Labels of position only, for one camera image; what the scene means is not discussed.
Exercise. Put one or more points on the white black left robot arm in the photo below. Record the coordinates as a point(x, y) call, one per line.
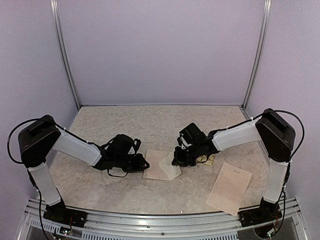
point(44, 135)

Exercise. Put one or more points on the aluminium frame post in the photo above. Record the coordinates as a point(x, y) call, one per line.
point(258, 53)
point(54, 5)

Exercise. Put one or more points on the aluminium frame post left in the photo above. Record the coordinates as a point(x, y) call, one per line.
point(54, 5)

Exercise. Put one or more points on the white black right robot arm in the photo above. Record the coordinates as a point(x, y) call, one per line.
point(269, 128)

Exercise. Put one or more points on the pink envelope with flap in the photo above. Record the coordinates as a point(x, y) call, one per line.
point(161, 167)

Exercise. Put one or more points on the brown round sticker sheet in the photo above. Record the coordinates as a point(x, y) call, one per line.
point(206, 159)

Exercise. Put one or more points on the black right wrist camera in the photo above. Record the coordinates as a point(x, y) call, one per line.
point(191, 134)

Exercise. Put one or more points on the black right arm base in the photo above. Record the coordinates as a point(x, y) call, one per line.
point(266, 212)

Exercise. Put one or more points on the aluminium front rail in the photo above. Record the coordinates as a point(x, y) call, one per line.
point(102, 225)

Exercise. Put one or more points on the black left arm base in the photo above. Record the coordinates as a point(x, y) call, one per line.
point(61, 214)

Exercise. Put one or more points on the aluminium frame post right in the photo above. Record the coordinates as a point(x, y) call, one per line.
point(258, 53)

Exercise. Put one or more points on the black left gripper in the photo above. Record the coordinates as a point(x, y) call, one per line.
point(135, 164)

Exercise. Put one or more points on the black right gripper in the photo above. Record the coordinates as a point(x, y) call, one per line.
point(182, 155)

